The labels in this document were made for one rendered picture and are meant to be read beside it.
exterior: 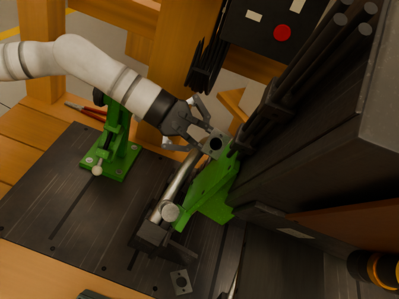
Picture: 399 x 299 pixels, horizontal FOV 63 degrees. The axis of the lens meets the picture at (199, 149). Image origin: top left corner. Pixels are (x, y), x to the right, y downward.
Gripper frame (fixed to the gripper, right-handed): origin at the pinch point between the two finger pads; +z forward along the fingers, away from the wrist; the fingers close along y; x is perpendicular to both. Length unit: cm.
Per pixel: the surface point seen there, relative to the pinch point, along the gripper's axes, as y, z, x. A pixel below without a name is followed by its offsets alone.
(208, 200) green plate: -10.2, 4.8, -6.0
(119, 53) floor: 45, -67, 249
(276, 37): 24.4, -0.8, -4.5
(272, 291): -17.2, 20.5, -15.1
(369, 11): 8.3, -5.3, -48.1
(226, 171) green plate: -3.9, 2.8, -12.4
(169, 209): -16.4, 0.3, -0.7
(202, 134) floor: 18, 29, 184
